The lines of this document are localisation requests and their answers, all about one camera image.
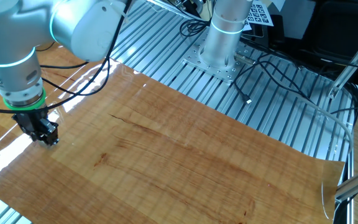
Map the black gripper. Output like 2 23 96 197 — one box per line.
11 108 59 146

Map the printed tag marker sheet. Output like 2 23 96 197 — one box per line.
242 0 275 31

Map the slanted aluminium profile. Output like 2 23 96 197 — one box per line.
328 24 358 100

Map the coiled black cable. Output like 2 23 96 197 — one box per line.
178 18 211 38

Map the metal base connector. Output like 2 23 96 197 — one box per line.
234 52 257 65

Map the thick aluminium profile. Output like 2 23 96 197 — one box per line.
334 161 358 205

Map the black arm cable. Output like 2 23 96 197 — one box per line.
0 0 134 114

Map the aluminium arm base plate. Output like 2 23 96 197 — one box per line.
182 39 254 84

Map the black office chair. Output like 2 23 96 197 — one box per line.
303 0 358 63

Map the glossy wood-grain mat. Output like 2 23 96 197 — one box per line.
0 43 345 224

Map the black USB cable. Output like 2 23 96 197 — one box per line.
232 52 315 105

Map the clear plastic tube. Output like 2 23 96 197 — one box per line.
286 93 354 155

